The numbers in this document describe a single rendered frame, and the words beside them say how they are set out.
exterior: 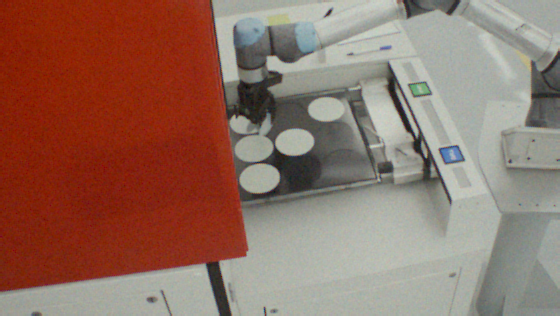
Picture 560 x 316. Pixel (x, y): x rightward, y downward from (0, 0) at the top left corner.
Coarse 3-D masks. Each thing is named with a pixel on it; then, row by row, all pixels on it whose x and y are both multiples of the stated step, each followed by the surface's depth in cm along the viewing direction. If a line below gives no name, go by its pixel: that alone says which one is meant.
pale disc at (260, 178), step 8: (248, 168) 175; (256, 168) 175; (264, 168) 175; (272, 168) 175; (240, 176) 173; (248, 176) 173; (256, 176) 173; (264, 176) 173; (272, 176) 173; (248, 184) 171; (256, 184) 171; (264, 184) 171; (272, 184) 171; (256, 192) 169
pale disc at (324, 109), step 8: (312, 104) 191; (320, 104) 191; (328, 104) 191; (336, 104) 190; (312, 112) 189; (320, 112) 188; (328, 112) 188; (336, 112) 188; (320, 120) 186; (328, 120) 186
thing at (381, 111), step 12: (360, 96) 198; (372, 96) 195; (384, 96) 195; (372, 108) 191; (384, 108) 191; (372, 120) 188; (384, 120) 187; (396, 120) 187; (384, 132) 184; (396, 132) 184; (384, 156) 180; (396, 156) 177; (396, 180) 173; (408, 180) 174
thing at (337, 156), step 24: (312, 96) 193; (336, 96) 193; (288, 120) 187; (312, 120) 186; (336, 120) 186; (336, 144) 179; (360, 144) 179; (240, 168) 175; (288, 168) 174; (312, 168) 174; (336, 168) 173; (360, 168) 173; (240, 192) 170; (264, 192) 169; (288, 192) 169
